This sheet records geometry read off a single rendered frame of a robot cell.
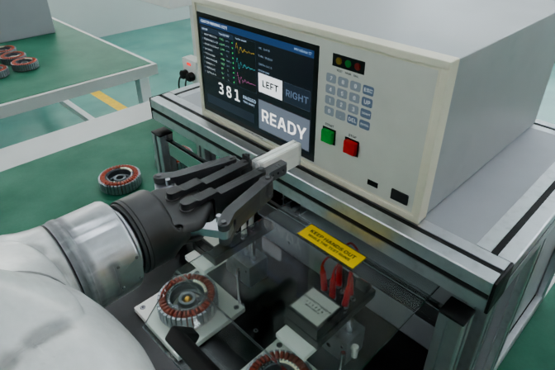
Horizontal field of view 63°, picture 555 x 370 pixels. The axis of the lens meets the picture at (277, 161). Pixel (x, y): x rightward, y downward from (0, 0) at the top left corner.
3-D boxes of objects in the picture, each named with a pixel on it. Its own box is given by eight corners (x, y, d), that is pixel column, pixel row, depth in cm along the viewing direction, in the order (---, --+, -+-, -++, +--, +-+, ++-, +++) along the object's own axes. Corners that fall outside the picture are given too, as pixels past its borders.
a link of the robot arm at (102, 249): (98, 337, 39) (158, 299, 43) (74, 258, 34) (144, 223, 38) (55, 281, 45) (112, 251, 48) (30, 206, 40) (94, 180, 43)
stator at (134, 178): (124, 200, 121) (120, 189, 119) (91, 191, 125) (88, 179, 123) (149, 179, 130) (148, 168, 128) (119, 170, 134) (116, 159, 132)
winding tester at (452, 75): (417, 225, 55) (451, 62, 45) (201, 115, 82) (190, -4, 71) (536, 124, 79) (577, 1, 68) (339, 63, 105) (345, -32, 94)
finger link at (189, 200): (176, 200, 45) (184, 206, 44) (261, 159, 52) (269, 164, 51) (180, 230, 47) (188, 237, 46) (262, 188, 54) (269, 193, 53)
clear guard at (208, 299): (281, 486, 41) (282, 452, 38) (142, 328, 56) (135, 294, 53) (454, 291, 61) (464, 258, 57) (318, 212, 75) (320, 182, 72)
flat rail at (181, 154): (448, 336, 54) (453, 319, 52) (161, 149, 92) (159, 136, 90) (453, 330, 55) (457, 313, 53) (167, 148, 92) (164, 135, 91)
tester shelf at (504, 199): (486, 315, 49) (497, 285, 47) (152, 118, 91) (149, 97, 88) (602, 164, 76) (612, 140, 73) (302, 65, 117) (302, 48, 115)
